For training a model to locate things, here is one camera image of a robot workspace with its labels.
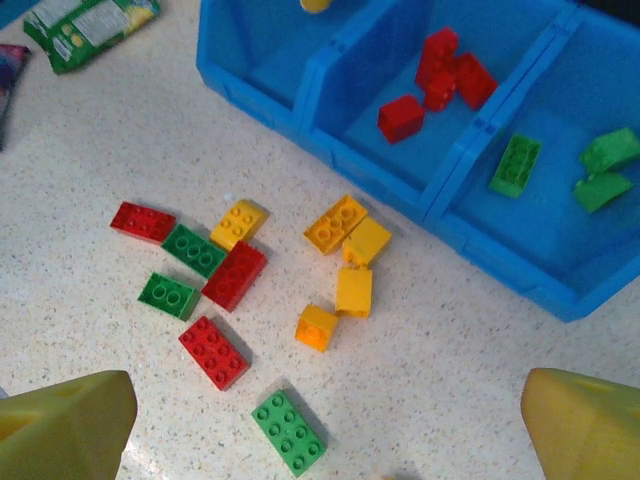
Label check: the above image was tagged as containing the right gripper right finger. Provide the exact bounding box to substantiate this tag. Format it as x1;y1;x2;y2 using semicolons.
520;368;640;480

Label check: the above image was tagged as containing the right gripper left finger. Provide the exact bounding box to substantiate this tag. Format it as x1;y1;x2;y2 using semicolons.
0;369;139;480

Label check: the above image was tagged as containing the green rectangular lego brick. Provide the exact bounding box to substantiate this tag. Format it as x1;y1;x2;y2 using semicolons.
160;223;229;280
487;133;543;199
137;271;202;322
250;389;329;479

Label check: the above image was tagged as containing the green sloped lego brick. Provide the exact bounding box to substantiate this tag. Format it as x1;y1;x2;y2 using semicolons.
578;127;640;174
572;171;635;215

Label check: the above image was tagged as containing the small red lego brick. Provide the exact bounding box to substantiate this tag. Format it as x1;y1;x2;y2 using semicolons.
377;94;426;146
423;72;457;114

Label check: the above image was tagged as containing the red rectangular lego brick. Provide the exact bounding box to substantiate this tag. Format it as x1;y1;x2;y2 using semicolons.
200;240;269;314
449;52;500;111
109;201;177;245
178;315;252;393
414;27;461;86

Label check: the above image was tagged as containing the blue plastic bin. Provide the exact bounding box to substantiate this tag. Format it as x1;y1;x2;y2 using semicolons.
294;0;581;221
424;0;640;324
195;0;381;134

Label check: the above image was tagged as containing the green packet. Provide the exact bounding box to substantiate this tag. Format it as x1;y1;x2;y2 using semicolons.
22;0;162;76

